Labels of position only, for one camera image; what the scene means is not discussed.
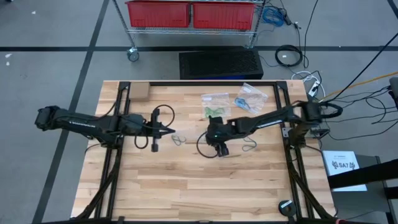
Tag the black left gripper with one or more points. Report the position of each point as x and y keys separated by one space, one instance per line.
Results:
x=155 y=130

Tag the blue rubber band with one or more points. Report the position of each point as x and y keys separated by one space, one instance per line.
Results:
x=246 y=106
x=237 y=100
x=242 y=104

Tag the grey side table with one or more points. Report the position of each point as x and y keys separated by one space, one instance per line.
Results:
x=357 y=205

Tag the dark green tape roll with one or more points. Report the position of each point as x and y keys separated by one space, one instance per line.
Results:
x=286 y=210

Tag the white power strip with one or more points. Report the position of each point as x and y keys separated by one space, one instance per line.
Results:
x=313 y=88

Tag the black bar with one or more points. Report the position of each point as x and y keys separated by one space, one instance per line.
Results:
x=373 y=174

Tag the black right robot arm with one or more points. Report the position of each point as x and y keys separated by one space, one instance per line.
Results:
x=280 y=116

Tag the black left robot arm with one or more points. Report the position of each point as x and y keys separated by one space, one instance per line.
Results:
x=93 y=124

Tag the white printed paper sheet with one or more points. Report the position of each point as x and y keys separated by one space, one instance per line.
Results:
x=342 y=155

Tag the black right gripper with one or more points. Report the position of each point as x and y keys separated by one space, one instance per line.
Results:
x=220 y=133

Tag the red plastic bin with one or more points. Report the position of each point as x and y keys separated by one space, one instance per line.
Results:
x=224 y=15
x=155 y=14

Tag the black perforated computer case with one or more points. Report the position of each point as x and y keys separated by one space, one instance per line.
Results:
x=217 y=63

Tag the small cardboard box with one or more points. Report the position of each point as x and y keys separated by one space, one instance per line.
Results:
x=139 y=91

